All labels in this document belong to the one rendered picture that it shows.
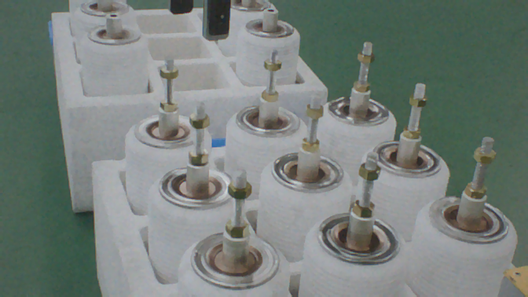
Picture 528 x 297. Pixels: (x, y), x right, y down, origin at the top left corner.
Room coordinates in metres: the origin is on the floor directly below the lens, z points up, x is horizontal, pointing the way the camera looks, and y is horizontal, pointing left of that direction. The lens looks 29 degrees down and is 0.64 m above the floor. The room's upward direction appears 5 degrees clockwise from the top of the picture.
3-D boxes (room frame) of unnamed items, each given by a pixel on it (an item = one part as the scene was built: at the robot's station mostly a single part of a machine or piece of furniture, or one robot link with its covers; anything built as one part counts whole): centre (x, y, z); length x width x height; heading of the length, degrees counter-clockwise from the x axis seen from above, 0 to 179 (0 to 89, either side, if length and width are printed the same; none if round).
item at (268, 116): (0.76, 0.00, 0.26); 0.02 x 0.02 x 0.03
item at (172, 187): (0.60, 0.06, 0.25); 0.08 x 0.08 x 0.01
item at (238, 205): (0.49, 0.02, 0.30); 0.01 x 0.01 x 0.08; 34
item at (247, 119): (0.76, 0.00, 0.25); 0.08 x 0.08 x 0.01
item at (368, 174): (0.54, -0.09, 0.32); 0.02 x 0.02 x 0.01; 9
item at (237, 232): (0.49, 0.02, 0.29); 0.02 x 0.02 x 0.01; 34
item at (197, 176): (0.60, 0.06, 0.26); 0.02 x 0.02 x 0.03
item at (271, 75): (0.76, 0.00, 0.30); 0.01 x 0.01 x 0.08; 33
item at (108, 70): (0.99, 0.23, 0.16); 0.10 x 0.10 x 0.18
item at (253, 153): (0.76, 0.00, 0.16); 0.10 x 0.10 x 0.18
